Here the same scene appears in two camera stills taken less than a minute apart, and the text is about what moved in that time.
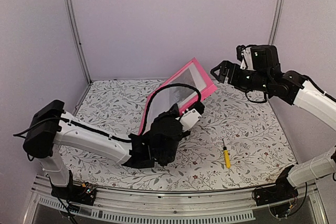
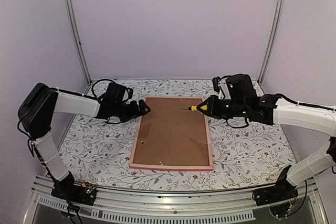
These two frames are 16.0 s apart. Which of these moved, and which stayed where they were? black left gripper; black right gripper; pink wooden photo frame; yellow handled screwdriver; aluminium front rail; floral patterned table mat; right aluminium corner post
Moved: yellow handled screwdriver; pink wooden photo frame; black left gripper; black right gripper
Stayed: aluminium front rail; floral patterned table mat; right aluminium corner post
